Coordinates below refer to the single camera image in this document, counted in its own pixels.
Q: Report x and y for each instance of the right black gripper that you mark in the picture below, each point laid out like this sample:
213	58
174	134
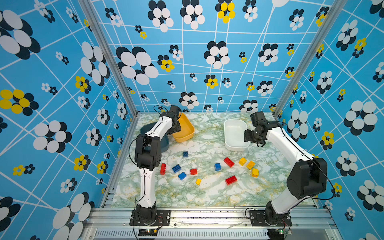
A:
247	137

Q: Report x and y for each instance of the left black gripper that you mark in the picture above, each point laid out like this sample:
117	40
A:
177	130

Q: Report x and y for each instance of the yellow plastic bin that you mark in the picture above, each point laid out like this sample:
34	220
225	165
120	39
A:
187	130

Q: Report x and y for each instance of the white plastic bin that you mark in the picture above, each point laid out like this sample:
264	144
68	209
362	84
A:
234	131

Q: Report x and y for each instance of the orange yellow lego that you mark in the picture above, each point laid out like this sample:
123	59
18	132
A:
250	165

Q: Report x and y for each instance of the dark teal plastic bin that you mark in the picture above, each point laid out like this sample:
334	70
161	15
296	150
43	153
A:
165	140

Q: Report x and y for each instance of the long red lego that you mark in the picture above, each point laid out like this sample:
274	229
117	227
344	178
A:
229	162
163	169
231	180

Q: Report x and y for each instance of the dark blue lego brick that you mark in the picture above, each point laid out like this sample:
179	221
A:
176	168

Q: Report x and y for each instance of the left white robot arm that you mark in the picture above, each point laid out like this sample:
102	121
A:
148	155

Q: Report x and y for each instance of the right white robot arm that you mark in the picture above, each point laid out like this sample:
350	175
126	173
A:
308	176

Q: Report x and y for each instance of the blue lego centre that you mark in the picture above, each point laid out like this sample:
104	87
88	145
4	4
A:
217	166

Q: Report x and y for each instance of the small red lego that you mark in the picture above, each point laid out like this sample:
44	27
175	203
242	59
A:
193	172

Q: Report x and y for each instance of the light blue lego brick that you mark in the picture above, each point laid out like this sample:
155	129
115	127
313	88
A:
182	176

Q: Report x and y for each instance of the right circuit board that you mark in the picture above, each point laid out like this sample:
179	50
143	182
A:
278	234

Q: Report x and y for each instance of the circuit board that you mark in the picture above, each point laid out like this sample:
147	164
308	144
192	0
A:
148	232
278	234

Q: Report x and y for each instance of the left circuit board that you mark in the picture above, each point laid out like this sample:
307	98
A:
148	232

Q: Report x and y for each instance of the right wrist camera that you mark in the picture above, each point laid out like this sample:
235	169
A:
258	118

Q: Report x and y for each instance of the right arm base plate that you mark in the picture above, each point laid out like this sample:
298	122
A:
260	218

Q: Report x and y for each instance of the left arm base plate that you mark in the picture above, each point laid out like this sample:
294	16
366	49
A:
150	218

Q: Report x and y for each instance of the aluminium front rail frame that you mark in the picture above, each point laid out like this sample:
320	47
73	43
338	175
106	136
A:
308	223

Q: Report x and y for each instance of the aluminium corner post left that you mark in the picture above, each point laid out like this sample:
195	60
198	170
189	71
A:
90	14

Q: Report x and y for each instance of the aluminium corner post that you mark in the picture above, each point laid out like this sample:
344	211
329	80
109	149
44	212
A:
90	14
321	34

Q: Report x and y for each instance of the aluminium corner post right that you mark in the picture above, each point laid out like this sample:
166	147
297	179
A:
321	34

